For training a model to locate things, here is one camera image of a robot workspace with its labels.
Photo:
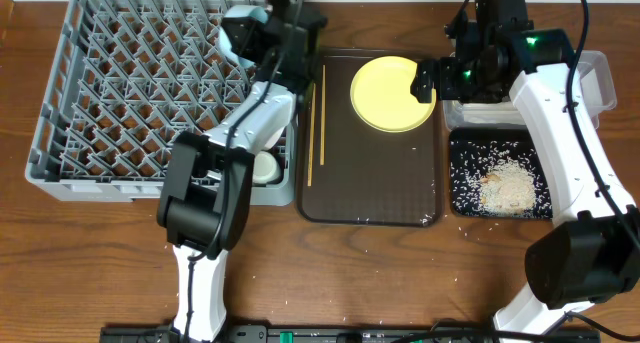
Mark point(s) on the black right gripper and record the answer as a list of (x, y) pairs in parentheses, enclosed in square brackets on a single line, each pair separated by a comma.
[(423, 79)]

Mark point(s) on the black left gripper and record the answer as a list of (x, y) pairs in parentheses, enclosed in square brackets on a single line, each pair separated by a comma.
[(249, 40)]

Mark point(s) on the white round bowl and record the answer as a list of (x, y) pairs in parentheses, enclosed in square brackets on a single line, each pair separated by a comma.
[(266, 169)]

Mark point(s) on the light blue round bowl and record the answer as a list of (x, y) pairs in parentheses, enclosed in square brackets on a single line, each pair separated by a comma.
[(253, 13)]

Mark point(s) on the white napkin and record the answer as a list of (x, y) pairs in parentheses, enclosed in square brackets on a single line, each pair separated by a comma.
[(491, 113)]

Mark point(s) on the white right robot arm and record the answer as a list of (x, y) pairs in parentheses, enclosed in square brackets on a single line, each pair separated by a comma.
[(592, 253)]

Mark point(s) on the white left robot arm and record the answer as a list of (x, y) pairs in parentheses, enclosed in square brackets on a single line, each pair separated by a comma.
[(205, 199)]

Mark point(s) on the black food waste tray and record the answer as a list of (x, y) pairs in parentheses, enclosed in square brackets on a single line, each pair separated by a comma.
[(500, 173)]

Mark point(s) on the clear plastic waste bin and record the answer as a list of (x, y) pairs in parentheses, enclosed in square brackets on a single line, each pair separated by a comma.
[(597, 90)]

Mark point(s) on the yellow round plate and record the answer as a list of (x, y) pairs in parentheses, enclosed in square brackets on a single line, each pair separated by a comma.
[(381, 95)]

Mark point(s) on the left wooden chopstick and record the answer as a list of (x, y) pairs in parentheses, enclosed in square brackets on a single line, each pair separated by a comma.
[(311, 138)]

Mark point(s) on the dark brown serving tray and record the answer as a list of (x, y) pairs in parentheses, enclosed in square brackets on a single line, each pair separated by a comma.
[(370, 177)]

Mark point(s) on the grey plastic dish rack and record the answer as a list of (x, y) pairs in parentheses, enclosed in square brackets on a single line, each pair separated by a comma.
[(127, 78)]

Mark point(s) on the spilled rice pile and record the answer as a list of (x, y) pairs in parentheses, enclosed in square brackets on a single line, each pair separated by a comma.
[(507, 188)]

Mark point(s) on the brown cardboard box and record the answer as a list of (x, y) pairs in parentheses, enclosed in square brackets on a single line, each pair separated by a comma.
[(6, 11)]

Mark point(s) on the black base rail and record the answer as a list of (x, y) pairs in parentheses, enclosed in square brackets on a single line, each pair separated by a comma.
[(265, 334)]

